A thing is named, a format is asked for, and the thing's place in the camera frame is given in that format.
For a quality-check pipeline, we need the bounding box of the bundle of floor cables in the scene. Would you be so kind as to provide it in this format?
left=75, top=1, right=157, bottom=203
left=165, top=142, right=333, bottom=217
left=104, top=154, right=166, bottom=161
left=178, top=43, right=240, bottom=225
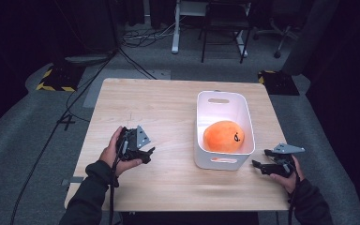
left=121, top=17, right=186, bottom=49

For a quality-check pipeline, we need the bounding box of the long black floor cable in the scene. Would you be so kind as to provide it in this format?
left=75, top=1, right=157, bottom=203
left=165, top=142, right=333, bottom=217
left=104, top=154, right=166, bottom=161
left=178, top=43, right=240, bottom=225
left=9, top=46, right=121, bottom=225

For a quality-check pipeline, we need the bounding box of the person's left hand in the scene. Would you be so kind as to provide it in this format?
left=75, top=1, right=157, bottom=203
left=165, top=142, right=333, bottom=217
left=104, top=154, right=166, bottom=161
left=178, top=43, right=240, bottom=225
left=98, top=126, right=143, bottom=178

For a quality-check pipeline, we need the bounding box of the grey curtain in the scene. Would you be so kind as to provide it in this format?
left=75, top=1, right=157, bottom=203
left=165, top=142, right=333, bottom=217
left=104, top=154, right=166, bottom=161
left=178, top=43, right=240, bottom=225
left=281, top=0, right=340, bottom=76

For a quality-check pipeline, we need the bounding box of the black yellow striped base plate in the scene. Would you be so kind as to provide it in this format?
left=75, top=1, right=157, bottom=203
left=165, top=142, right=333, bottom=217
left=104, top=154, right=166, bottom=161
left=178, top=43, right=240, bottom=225
left=257, top=69, right=301, bottom=97
left=36, top=63, right=86, bottom=93

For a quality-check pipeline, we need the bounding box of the grey tape piece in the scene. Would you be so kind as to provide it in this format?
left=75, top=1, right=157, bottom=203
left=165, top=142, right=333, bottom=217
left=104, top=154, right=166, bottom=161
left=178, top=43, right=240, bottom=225
left=61, top=176, right=85, bottom=188

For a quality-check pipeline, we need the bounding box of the grey stand base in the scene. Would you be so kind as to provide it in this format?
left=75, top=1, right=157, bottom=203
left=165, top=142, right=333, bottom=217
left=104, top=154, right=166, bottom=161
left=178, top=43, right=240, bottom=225
left=64, top=53, right=112, bottom=66

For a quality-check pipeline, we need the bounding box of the white plastic basket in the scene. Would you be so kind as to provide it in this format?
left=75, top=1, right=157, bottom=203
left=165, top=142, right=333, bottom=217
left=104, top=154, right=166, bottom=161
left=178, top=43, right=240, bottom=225
left=193, top=90, right=257, bottom=172

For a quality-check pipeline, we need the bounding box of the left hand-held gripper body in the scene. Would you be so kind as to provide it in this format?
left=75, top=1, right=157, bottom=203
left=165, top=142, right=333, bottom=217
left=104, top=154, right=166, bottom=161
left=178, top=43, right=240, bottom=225
left=115, top=125, right=153, bottom=163

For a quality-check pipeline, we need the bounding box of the person's right hand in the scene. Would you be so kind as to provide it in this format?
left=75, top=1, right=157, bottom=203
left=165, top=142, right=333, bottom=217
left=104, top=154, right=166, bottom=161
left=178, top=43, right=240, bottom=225
left=268, top=155, right=306, bottom=195

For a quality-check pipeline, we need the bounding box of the orange plush toy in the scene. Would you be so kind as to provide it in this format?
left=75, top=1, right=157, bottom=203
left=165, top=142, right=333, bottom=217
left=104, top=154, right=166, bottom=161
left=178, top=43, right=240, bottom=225
left=202, top=120, right=246, bottom=155

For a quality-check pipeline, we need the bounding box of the black tape cross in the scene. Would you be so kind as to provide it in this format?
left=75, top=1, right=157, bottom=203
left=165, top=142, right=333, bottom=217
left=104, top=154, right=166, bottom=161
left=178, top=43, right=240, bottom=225
left=56, top=113, right=76, bottom=132

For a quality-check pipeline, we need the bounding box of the white desk frame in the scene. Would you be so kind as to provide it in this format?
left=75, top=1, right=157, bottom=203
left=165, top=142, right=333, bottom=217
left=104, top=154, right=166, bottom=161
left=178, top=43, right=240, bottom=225
left=171, top=0, right=249, bottom=58

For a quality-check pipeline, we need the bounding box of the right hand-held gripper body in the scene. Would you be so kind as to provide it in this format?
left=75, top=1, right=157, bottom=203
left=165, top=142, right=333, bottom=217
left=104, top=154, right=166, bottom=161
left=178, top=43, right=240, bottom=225
left=263, top=142, right=306, bottom=179

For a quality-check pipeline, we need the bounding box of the black metal chair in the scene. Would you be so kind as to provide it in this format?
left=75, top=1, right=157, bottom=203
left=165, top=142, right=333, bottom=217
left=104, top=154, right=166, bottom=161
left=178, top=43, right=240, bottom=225
left=198, top=0, right=253, bottom=65

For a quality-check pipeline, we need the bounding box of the left hand-held gripper cable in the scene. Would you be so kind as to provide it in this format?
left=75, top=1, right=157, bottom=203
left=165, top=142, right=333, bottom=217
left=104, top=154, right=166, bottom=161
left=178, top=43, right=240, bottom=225
left=108, top=137, right=129, bottom=225

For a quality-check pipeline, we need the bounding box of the right hand-held gripper cable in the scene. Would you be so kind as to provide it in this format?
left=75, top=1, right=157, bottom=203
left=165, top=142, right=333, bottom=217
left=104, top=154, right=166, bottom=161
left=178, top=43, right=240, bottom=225
left=287, top=162, right=302, bottom=225

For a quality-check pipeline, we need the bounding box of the office swivel chair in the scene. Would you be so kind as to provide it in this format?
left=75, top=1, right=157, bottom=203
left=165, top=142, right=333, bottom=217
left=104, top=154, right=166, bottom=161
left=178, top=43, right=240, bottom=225
left=252, top=12, right=298, bottom=60

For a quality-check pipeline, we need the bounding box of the thin black floor cable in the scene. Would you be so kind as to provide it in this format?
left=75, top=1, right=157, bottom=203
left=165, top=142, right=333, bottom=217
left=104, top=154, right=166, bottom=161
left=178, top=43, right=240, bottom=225
left=117, top=46, right=158, bottom=81

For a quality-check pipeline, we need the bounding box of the hand-held gripper cable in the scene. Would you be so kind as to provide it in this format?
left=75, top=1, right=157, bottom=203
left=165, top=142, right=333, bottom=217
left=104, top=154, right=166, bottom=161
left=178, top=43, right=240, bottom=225
left=287, top=162, right=302, bottom=225
left=108, top=137, right=129, bottom=225

